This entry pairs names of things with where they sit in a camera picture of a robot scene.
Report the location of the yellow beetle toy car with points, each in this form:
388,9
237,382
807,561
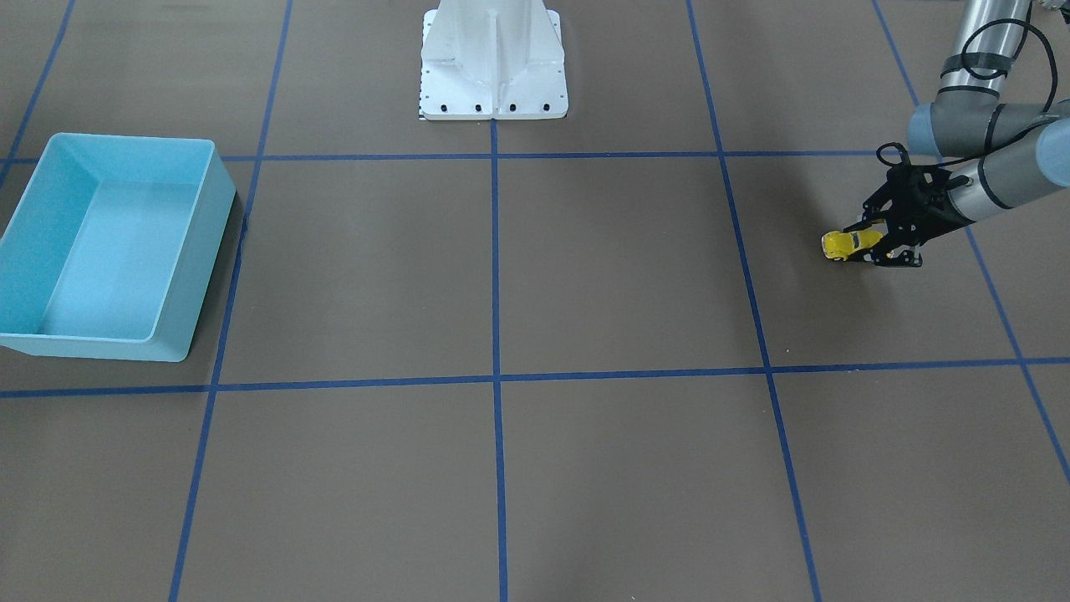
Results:
855,246

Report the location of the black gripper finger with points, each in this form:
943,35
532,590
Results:
865,225
898,257

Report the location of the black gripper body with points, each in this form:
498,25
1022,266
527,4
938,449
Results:
929,211

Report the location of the light blue plastic bin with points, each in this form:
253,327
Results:
109,252

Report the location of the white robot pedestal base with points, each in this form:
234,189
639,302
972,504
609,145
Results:
492,60

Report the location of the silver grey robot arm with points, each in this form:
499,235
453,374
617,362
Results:
969,155

